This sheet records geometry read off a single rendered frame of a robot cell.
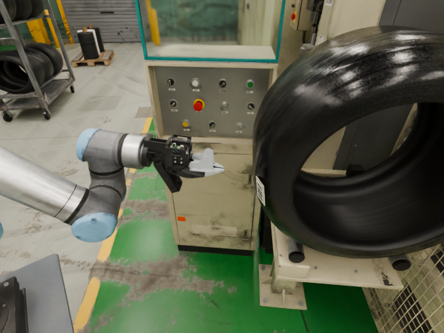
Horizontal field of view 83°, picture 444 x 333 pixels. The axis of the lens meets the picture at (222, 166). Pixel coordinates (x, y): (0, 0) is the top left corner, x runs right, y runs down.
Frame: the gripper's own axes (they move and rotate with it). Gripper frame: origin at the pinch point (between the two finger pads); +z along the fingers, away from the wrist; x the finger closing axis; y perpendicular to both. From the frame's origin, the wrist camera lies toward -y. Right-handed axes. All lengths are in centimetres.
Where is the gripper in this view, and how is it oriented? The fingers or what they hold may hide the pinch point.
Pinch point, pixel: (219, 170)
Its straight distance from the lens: 67.7
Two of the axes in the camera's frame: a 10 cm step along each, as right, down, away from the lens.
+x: 0.9, -5.8, 8.1
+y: 1.2, -8.0, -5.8
